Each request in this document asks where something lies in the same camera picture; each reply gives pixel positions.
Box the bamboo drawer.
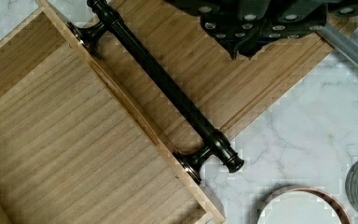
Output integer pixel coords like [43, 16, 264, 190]
[0, 0, 225, 224]

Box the bamboo cutting board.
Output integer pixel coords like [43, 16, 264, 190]
[87, 0, 358, 154]

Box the white plate with copper rim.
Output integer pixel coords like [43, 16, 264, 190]
[256, 186, 351, 224]

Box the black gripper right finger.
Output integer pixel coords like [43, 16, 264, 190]
[239, 0, 358, 58]

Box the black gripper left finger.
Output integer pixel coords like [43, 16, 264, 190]
[165, 0, 272, 60]

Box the black drawer handle bar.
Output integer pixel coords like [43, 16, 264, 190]
[67, 0, 244, 183]

